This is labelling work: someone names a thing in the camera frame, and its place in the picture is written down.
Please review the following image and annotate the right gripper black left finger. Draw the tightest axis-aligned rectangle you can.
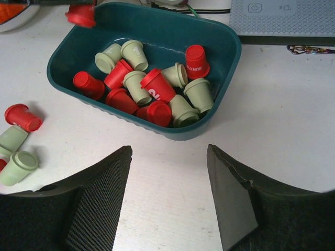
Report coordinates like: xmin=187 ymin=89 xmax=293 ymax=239
xmin=1 ymin=146 xmax=132 ymax=250

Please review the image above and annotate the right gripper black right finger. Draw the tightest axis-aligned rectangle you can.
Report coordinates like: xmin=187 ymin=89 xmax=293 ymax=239
xmin=207 ymin=144 xmax=334 ymax=250

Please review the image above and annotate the red capsule top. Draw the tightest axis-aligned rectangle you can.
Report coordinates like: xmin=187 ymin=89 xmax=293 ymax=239
xmin=4 ymin=104 xmax=43 ymax=132

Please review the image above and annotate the red capsule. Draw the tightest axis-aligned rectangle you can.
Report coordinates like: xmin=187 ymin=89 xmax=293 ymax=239
xmin=140 ymin=68 xmax=176 ymax=103
xmin=4 ymin=104 xmax=43 ymax=132
xmin=104 ymin=59 xmax=133 ymax=89
xmin=0 ymin=159 xmax=7 ymax=172
xmin=73 ymin=71 xmax=105 ymax=100
xmin=105 ymin=88 xmax=139 ymax=115
xmin=136 ymin=101 xmax=172 ymax=127
xmin=65 ymin=4 xmax=96 ymax=28
xmin=185 ymin=44 xmax=210 ymax=79

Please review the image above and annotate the green capsule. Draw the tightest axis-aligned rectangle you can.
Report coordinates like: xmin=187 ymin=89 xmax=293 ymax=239
xmin=1 ymin=151 xmax=39 ymax=186
xmin=120 ymin=40 xmax=149 ymax=71
xmin=161 ymin=62 xmax=188 ymax=89
xmin=183 ymin=78 xmax=214 ymax=114
xmin=123 ymin=71 xmax=152 ymax=106
xmin=169 ymin=95 xmax=199 ymax=128
xmin=95 ymin=43 xmax=122 ymax=74
xmin=0 ymin=125 xmax=28 ymax=157

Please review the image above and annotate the green capsule bottom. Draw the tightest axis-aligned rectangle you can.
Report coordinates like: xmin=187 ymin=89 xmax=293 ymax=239
xmin=161 ymin=62 xmax=188 ymax=89

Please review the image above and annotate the teal plastic storage basket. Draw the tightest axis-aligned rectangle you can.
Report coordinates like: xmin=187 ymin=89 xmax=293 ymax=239
xmin=47 ymin=2 xmax=241 ymax=141

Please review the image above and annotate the green capsule at edge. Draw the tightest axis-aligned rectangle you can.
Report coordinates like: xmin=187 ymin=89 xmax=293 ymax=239
xmin=169 ymin=95 xmax=199 ymax=128

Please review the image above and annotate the grey induction cooker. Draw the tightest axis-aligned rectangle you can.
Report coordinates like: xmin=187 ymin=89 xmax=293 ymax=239
xmin=229 ymin=0 xmax=334 ymax=47

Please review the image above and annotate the fruit bowl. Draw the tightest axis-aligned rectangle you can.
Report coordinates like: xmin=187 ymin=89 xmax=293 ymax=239
xmin=1 ymin=4 xmax=40 ymax=33

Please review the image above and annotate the orange fruit right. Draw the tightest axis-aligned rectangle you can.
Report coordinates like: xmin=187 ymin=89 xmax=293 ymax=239
xmin=0 ymin=4 xmax=27 ymax=24

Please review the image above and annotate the green cutting board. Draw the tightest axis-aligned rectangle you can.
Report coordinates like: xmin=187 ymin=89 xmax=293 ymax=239
xmin=153 ymin=0 xmax=188 ymax=5

